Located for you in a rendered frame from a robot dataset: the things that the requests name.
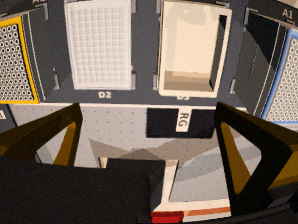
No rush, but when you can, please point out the black rectangular pad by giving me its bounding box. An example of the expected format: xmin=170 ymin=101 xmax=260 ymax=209
xmin=146 ymin=108 xmax=215 ymax=139

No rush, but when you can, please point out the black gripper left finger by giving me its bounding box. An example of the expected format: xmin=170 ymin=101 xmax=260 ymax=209
xmin=0 ymin=103 xmax=83 ymax=166

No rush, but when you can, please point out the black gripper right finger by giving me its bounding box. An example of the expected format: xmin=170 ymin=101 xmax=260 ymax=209
xmin=214 ymin=102 xmax=298 ymax=216

